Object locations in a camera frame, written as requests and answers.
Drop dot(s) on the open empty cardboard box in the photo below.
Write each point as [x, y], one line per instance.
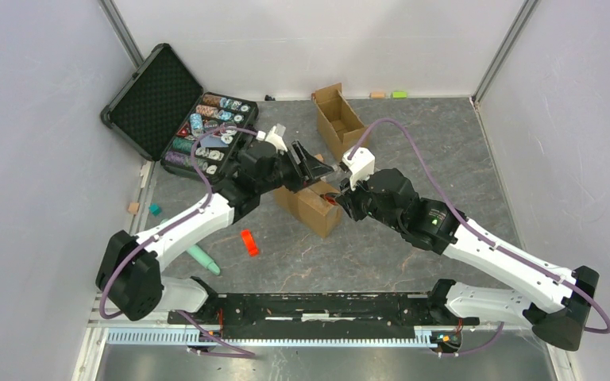
[337, 122]

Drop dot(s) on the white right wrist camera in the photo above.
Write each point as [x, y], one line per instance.
[360, 165]

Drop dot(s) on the mint green marker pen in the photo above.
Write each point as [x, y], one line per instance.
[204, 259]

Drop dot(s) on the teal small block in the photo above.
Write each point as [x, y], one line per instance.
[155, 210]

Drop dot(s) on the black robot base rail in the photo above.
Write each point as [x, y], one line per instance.
[382, 315]

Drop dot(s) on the brown cardboard box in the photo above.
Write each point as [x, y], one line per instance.
[311, 208]

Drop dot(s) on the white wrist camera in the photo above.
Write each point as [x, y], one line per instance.
[360, 165]
[274, 136]

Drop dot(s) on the black poker chip case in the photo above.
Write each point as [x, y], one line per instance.
[165, 114]

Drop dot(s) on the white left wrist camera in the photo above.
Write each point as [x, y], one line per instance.
[274, 136]

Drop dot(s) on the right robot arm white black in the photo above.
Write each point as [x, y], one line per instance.
[552, 301]

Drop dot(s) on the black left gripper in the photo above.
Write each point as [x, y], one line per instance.
[313, 168]

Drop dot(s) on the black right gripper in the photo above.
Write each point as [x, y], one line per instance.
[349, 198]

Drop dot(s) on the orange curved plastic piece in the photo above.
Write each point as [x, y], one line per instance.
[249, 242]

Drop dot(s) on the red black utility knife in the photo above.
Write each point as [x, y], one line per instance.
[331, 197]

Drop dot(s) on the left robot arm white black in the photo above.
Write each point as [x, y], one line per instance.
[130, 275]

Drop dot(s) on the wooden cube at left edge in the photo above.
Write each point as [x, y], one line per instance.
[133, 208]

